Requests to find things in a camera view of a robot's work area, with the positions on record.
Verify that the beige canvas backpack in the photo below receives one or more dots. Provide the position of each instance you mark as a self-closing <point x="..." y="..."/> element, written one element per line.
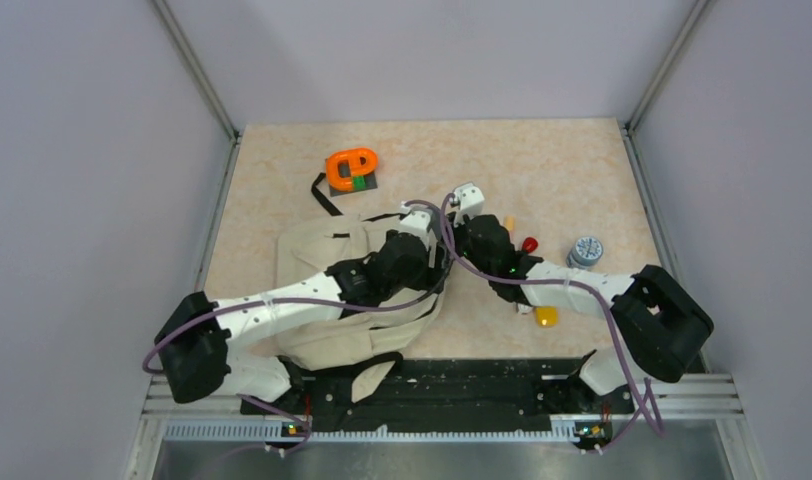
<point x="361" y="339"/>

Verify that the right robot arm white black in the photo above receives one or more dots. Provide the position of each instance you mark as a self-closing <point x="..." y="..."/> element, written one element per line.
<point x="656" y="326"/>

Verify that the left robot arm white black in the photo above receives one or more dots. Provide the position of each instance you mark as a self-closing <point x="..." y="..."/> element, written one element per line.
<point x="203" y="346"/>

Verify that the orange toy on grey base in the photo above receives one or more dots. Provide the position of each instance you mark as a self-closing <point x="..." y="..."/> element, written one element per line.
<point x="351" y="171"/>

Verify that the red black stamp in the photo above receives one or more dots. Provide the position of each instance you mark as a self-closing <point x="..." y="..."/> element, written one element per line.
<point x="529" y="245"/>

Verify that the yellow eraser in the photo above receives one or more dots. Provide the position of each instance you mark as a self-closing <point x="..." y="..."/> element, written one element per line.
<point x="546" y="317"/>

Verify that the blue patterned tape roll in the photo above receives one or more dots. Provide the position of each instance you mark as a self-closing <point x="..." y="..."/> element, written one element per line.
<point x="585" y="253"/>

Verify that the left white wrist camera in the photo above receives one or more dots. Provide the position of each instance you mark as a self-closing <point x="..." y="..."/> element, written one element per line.
<point x="416" y="222"/>

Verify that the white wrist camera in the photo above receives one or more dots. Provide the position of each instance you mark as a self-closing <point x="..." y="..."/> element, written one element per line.
<point x="468" y="202"/>
<point x="416" y="222"/>

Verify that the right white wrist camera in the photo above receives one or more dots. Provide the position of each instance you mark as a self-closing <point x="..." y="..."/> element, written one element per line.
<point x="468" y="202"/>

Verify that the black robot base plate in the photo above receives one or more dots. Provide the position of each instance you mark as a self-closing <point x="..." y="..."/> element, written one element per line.
<point x="446" y="396"/>

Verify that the aluminium frame rails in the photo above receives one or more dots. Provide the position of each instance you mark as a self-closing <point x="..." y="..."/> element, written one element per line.
<point x="707" y="437"/>

